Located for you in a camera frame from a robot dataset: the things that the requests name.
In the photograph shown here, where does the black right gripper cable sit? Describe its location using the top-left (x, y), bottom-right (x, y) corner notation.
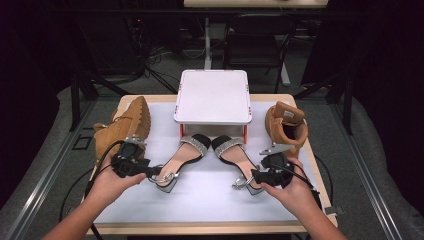
top-left (266, 154), bottom-right (335, 211)

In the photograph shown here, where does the black heeled sandal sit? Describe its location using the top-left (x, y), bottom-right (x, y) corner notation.
top-left (147, 133), bottom-right (212, 194)
top-left (211, 134), bottom-right (268, 196)

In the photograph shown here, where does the person's left hand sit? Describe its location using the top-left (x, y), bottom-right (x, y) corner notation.
top-left (84, 154), bottom-right (148, 208)

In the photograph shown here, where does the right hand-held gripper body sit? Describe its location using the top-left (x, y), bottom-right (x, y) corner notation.
top-left (259, 143), bottom-right (296, 189)

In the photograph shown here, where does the black metal stand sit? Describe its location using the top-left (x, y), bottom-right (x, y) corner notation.
top-left (68, 66), bottom-right (132, 133)
top-left (293, 71), bottom-right (355, 136)

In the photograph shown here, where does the tan suede boot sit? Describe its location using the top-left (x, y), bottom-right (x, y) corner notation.
top-left (264, 100), bottom-right (309, 160)
top-left (92, 95), bottom-right (152, 165)

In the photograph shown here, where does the black chair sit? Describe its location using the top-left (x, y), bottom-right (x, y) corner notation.
top-left (223, 13), bottom-right (298, 94)

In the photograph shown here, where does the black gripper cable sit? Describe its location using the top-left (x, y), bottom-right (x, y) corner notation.
top-left (266, 154), bottom-right (335, 211)
top-left (59, 139), bottom-right (126, 240)

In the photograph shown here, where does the white table mat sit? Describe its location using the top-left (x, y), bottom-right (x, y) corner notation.
top-left (93, 100), bottom-right (329, 224)

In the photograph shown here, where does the white background desk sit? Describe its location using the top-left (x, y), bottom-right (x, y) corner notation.
top-left (183, 0), bottom-right (330, 87)

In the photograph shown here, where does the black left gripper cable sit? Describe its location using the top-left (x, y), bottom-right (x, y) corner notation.
top-left (59, 139), bottom-right (126, 240)

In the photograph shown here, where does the bundle of floor cables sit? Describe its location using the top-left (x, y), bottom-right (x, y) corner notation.
top-left (126, 16), bottom-right (179, 95)

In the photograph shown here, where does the person's right hand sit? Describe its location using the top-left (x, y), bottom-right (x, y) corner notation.
top-left (261, 157), bottom-right (323, 215)

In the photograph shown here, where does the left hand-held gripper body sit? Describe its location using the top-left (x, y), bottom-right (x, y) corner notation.
top-left (111, 134), bottom-right (152, 179)

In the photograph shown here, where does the white shoe rack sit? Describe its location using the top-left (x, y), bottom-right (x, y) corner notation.
top-left (173, 69), bottom-right (253, 141)

